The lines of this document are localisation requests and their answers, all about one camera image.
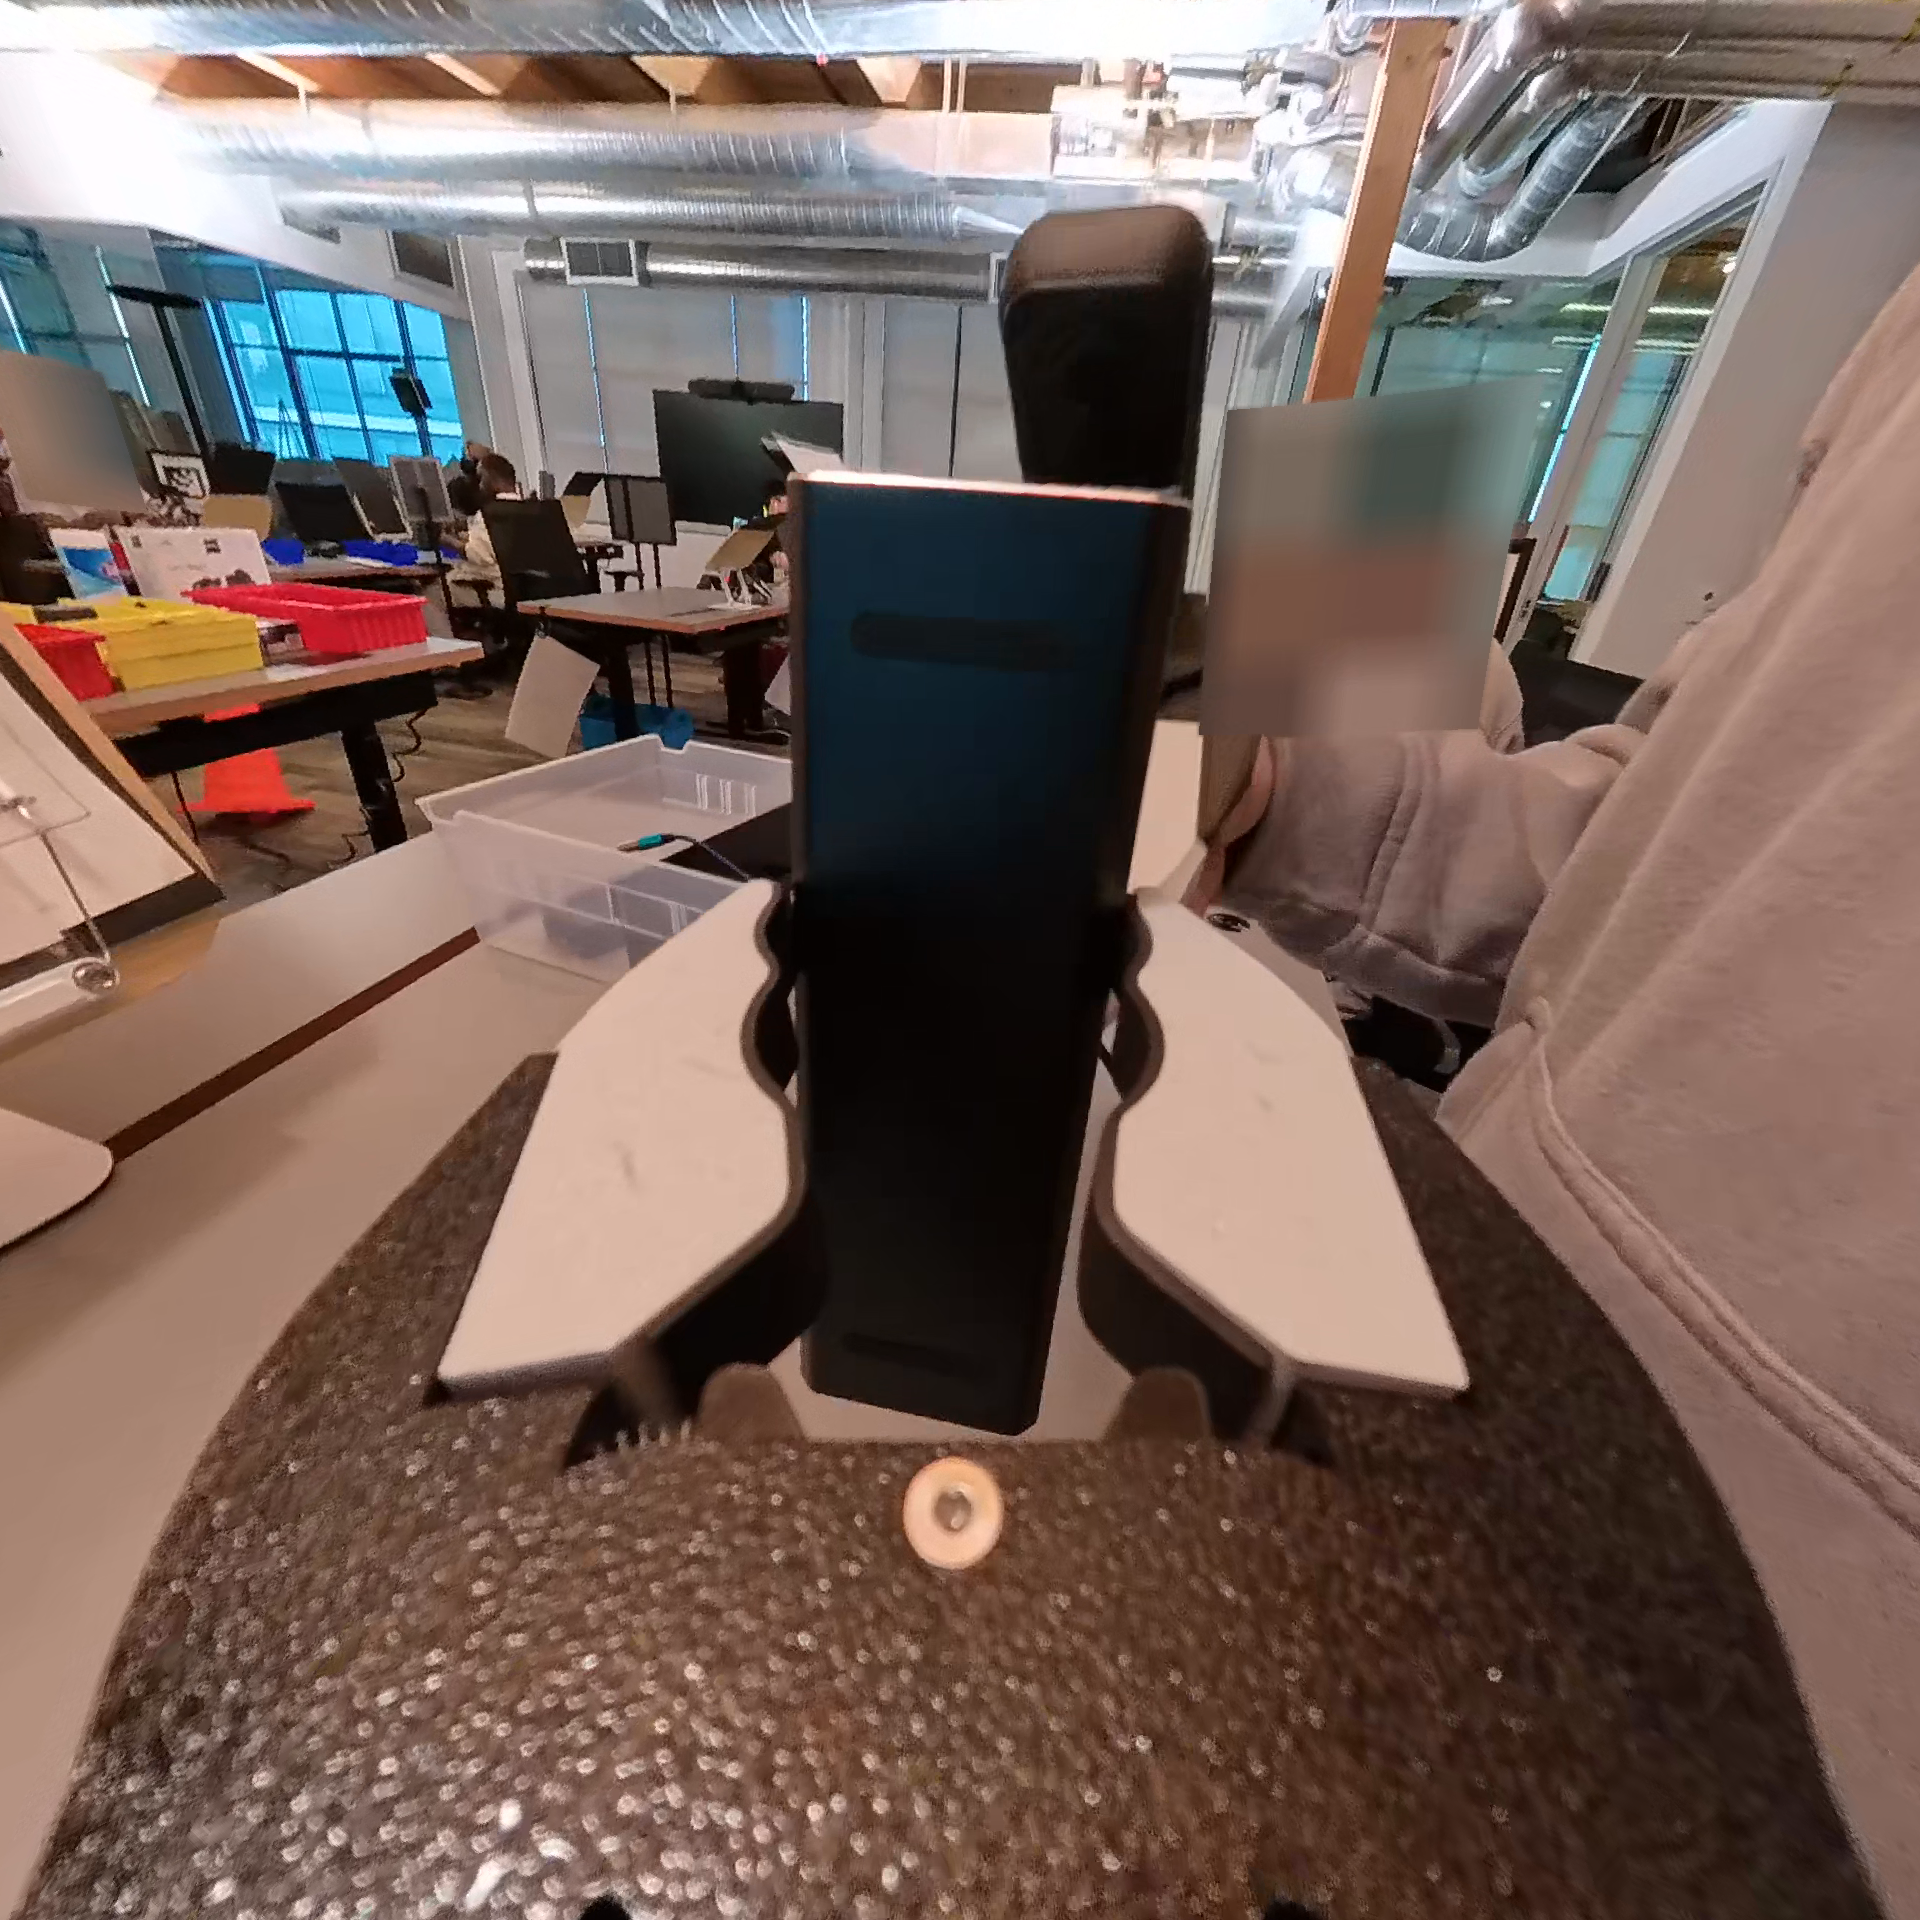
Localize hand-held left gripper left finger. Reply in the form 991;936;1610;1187
434;878;826;1409

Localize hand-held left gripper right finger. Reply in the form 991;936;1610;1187
1077;890;1471;1435

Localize black usb hub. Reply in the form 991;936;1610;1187
781;468;1189;1435

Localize person's right forearm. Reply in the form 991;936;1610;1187
1240;720;1667;1039

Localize person's right hand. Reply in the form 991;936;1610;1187
1193;738;1277;912

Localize clear plastic bin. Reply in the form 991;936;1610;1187
416;736;798;987

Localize large black monitor screen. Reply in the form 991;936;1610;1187
651;387;844;531

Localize person's beige sweatshirt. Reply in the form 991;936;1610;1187
1432;263;1920;1920

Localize white leaning board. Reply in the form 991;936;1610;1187
503;643;605;755

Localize wooden-top desk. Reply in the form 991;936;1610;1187
516;590;793;739

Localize orange traffic cone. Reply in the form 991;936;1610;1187
186;707;316;823

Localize wooden-top table with black legs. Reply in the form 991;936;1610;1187
74;636;484;853

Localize wooden sign board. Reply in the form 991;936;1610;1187
0;616;225;967

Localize white flat stand base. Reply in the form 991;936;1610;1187
0;1109;115;1250

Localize white packets on side table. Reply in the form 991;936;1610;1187
0;787;120;1001

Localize black office chair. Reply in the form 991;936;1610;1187
480;495;595;648

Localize large red plastic bin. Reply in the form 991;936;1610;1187
186;583;431;656

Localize yellow plastic bin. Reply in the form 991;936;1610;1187
94;601;267;692

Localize white printed box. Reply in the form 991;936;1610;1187
123;524;275;599

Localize small red plastic bin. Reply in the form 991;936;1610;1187
11;623;115;701

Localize thin black cable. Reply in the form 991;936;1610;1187
617;829;752;888

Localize wooden post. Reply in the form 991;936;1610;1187
1302;19;1461;409

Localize silver ventilation duct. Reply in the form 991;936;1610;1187
186;113;1060;250

